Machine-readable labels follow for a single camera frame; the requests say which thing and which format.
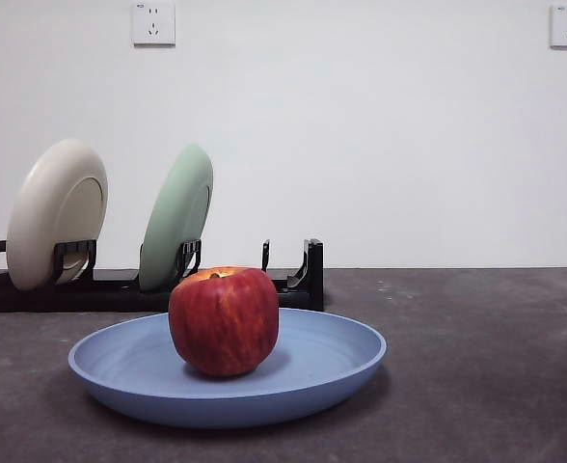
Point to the red apple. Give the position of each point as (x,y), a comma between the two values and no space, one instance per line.
(223,323)

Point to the blue plate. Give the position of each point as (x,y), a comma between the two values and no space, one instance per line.
(134,366)

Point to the green plate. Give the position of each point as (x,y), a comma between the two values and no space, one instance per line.
(177,207)

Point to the cream plate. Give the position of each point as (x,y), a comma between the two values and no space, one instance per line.
(47,202)

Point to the black plate rack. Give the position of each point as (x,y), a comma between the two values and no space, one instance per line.
(47,300)

